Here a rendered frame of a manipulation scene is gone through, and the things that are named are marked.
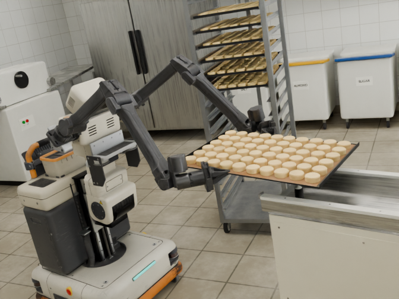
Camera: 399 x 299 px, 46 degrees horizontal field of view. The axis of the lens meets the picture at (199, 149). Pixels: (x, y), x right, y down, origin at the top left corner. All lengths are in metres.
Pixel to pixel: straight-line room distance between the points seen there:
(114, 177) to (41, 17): 4.61
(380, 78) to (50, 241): 3.53
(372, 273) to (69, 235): 1.64
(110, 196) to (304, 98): 3.13
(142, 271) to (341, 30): 3.83
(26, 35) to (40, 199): 4.26
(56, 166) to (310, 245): 1.48
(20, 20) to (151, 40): 1.95
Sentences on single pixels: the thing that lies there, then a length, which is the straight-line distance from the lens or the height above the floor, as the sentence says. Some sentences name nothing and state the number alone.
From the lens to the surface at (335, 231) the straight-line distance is 1.65.
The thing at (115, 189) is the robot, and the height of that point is 0.74.
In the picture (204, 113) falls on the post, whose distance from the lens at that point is 2.97.
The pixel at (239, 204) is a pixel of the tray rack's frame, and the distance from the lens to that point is 3.40.
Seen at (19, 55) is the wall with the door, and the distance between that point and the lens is 6.48.
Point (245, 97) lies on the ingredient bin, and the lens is 5.33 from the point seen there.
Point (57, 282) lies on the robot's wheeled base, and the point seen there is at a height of 0.27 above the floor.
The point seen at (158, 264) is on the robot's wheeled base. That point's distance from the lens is 2.76.
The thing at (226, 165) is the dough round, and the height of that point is 1.02.
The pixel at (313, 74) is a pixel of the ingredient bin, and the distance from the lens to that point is 5.06.
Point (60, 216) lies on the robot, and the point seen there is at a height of 0.64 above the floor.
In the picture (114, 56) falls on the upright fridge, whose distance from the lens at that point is 5.69.
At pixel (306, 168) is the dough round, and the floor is 1.00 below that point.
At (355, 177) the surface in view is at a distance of 1.88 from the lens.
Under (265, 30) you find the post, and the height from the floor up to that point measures 1.37.
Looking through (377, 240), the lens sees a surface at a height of 0.81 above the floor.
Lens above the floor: 1.64
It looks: 19 degrees down
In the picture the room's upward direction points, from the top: 10 degrees counter-clockwise
